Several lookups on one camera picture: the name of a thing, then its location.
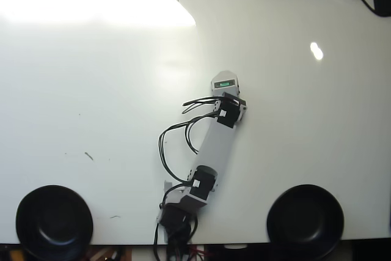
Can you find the white gripper green label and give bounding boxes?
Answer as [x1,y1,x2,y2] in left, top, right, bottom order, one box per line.
[210,70,242,98]

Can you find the black round bowl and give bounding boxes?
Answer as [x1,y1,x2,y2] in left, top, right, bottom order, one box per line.
[15,185,94,261]
[266,184,345,260]

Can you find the yellow object under table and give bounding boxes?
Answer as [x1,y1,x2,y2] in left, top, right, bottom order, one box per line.
[7,249,25,261]

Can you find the black servo cable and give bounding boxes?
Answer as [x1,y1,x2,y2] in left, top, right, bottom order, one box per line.
[152,211,199,261]
[181,97,224,116]
[158,113,220,183]

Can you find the red wires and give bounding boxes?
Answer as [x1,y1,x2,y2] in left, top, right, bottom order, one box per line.
[189,245,215,259]

